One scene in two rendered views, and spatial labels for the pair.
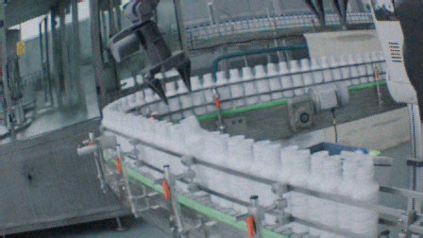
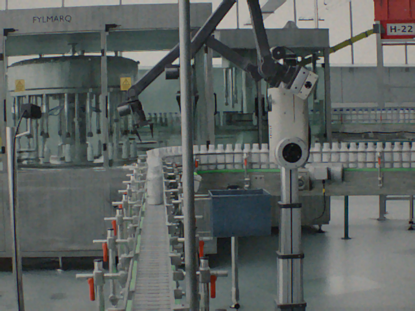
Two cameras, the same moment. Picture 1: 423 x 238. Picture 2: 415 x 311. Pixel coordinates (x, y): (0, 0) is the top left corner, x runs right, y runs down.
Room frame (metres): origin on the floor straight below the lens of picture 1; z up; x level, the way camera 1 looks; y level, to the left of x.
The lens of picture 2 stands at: (-2.42, -1.62, 1.39)
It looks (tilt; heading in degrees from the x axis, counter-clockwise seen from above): 3 degrees down; 19
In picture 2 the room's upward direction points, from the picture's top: 1 degrees counter-clockwise
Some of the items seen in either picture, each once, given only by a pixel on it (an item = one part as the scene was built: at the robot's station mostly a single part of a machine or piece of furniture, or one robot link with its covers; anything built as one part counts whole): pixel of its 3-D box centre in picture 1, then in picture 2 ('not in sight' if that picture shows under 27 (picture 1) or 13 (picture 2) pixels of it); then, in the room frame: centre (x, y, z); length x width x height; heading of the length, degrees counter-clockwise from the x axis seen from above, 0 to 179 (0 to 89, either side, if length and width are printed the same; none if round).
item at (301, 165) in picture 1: (304, 193); not in sight; (1.15, -0.15, 1.08); 0.06 x 0.06 x 0.17
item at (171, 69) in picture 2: not in sight; (177, 66); (1.21, -0.25, 1.60); 0.12 x 0.09 x 0.12; 113
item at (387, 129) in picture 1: (367, 89); not in sight; (5.73, -1.58, 0.59); 1.10 x 0.62 x 1.18; 94
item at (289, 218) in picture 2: (420, 209); (290, 242); (1.63, -0.66, 0.74); 0.11 x 0.11 x 0.40; 22
